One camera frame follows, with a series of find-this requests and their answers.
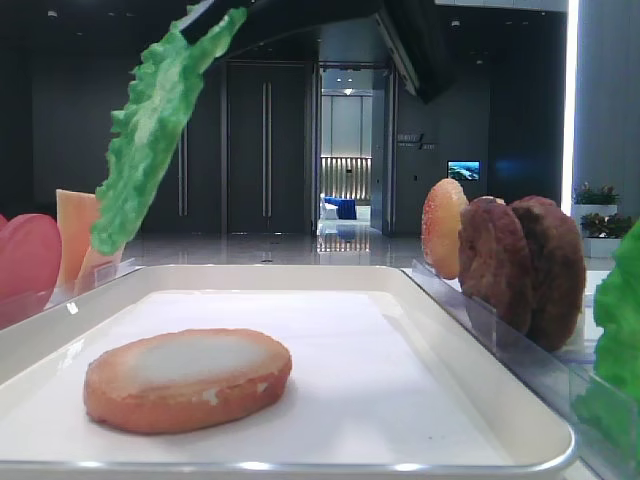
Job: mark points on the clear right acrylic rack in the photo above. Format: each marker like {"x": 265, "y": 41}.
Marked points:
{"x": 558, "y": 379}

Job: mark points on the green lettuce leaf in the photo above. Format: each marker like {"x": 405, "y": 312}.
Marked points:
{"x": 615, "y": 345}
{"x": 147, "y": 130}

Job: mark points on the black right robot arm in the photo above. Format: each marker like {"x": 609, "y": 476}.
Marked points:
{"x": 411, "y": 30}

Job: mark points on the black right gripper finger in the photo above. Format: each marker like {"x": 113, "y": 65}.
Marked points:
{"x": 260, "y": 22}

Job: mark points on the left meat patty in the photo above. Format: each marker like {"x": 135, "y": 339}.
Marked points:
{"x": 495, "y": 262}

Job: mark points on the white metal tray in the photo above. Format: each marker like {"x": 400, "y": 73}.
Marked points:
{"x": 386, "y": 384}

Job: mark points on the meat patty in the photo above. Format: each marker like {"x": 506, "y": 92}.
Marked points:
{"x": 495, "y": 262}
{"x": 559, "y": 272}

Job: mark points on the clear left acrylic rack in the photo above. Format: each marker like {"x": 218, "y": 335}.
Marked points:
{"x": 24, "y": 306}

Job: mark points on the right meat patty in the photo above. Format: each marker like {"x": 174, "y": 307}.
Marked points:
{"x": 559, "y": 272}

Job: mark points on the wall screen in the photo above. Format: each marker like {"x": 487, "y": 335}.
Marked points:
{"x": 464, "y": 170}

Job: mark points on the rear cheese slice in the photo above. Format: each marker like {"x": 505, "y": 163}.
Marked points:
{"x": 76, "y": 213}

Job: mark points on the dark double door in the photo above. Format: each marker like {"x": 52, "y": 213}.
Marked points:
{"x": 241, "y": 162}

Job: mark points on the clear acrylic rack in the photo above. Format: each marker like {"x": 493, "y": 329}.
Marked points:
{"x": 24, "y": 306}
{"x": 558, "y": 379}

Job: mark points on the front cheese slice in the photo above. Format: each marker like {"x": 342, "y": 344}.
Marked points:
{"x": 97, "y": 260}

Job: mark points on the left top bun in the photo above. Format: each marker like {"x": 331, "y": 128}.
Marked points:
{"x": 441, "y": 222}

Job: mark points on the bun slice on tray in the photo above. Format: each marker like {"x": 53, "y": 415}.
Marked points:
{"x": 184, "y": 381}

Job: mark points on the cheese slice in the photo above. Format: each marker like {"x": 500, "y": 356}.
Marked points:
{"x": 97, "y": 260}
{"x": 76, "y": 213}

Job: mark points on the potted plants in planter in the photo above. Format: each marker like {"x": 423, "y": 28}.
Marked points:
{"x": 595, "y": 210}

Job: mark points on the front tomato slice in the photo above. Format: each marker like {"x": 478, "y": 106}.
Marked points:
{"x": 31, "y": 251}

